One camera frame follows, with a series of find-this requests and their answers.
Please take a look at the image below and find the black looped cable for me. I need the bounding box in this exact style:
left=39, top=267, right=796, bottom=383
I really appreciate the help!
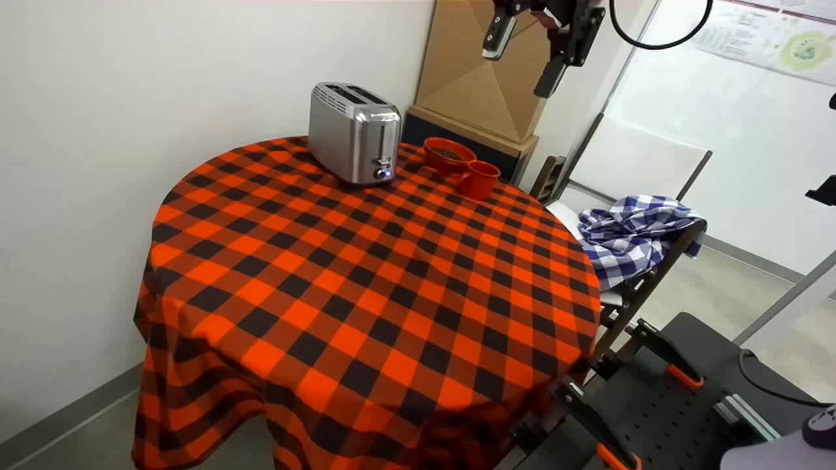
left=607, top=0, right=715, bottom=53

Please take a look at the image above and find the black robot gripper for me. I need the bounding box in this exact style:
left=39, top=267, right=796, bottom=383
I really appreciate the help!
left=481, top=0, right=604, bottom=100

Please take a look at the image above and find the black metal cart frame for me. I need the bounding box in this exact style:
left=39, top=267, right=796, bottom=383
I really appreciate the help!
left=592, top=223, right=709, bottom=360

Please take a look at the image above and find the blue white checkered cloth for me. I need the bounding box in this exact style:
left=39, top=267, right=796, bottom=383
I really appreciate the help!
left=577, top=193, right=700, bottom=289

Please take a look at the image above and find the black perforated work platform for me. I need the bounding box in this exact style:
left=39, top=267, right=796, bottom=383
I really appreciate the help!
left=515, top=314, right=836, bottom=470

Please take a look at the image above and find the black power cable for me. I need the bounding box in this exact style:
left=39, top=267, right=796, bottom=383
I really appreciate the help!
left=736, top=347, right=826, bottom=409

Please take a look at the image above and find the purple round device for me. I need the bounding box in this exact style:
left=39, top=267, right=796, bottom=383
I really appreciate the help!
left=801, top=404, right=836, bottom=451

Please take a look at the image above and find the red bowl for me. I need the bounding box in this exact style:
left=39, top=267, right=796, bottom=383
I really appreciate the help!
left=424, top=137, right=476, bottom=176

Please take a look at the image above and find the white foam board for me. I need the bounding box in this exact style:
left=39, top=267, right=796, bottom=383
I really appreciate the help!
left=570, top=116, right=713, bottom=201

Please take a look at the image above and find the white poster with chart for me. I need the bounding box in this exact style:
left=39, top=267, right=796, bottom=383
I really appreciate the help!
left=694, top=0, right=836, bottom=87

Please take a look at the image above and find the black orange clamp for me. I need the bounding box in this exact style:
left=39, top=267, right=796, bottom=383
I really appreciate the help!
left=629, top=318, right=705, bottom=391
left=561, top=382, right=642, bottom=470

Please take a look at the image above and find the black orange front clamp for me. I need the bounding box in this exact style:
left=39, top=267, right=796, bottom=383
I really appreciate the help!
left=561, top=382, right=642, bottom=470

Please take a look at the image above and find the red cup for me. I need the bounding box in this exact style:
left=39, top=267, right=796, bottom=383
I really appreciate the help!
left=457, top=161, right=501, bottom=199

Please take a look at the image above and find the silver two-slot toaster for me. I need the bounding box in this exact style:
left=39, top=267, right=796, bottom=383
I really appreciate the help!
left=308, top=83, right=402, bottom=185

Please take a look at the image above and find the brown cardboard panel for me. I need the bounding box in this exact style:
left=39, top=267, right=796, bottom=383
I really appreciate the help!
left=411, top=0, right=549, bottom=154

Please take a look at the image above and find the orange black plaid tablecloth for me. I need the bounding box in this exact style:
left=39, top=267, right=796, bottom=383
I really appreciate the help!
left=133, top=138, right=600, bottom=470

